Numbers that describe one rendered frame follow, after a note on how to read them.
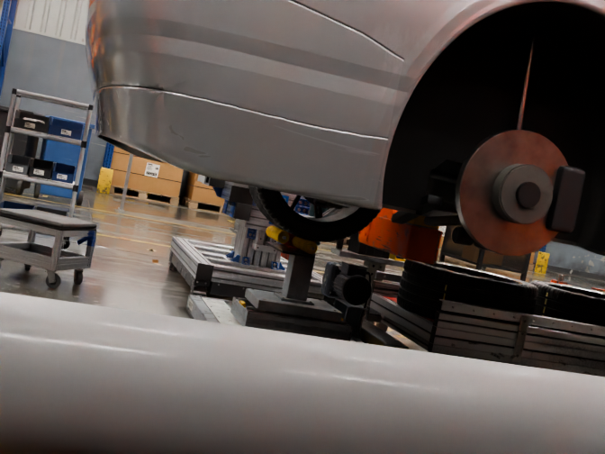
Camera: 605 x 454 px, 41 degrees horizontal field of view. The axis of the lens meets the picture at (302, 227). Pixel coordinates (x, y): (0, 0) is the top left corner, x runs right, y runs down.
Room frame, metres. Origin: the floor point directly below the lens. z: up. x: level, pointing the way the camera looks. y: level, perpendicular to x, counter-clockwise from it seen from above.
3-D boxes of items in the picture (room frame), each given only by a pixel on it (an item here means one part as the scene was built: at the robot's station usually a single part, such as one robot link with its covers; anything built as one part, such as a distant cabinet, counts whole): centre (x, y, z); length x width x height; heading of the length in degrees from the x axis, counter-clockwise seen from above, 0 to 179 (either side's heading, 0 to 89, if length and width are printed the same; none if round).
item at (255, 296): (3.75, -0.03, 0.32); 0.40 x 0.30 x 0.28; 106
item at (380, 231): (3.96, -0.50, 0.69); 0.52 x 0.17 x 0.35; 16
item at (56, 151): (9.59, 2.96, 0.49); 0.64 x 0.54 x 0.97; 23
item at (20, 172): (5.32, 1.77, 0.50); 0.53 x 0.42 x 1.00; 106
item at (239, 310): (3.75, -0.03, 0.13); 0.50 x 0.36 x 0.10; 106
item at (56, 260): (4.22, 1.32, 0.17); 0.43 x 0.36 x 0.34; 75
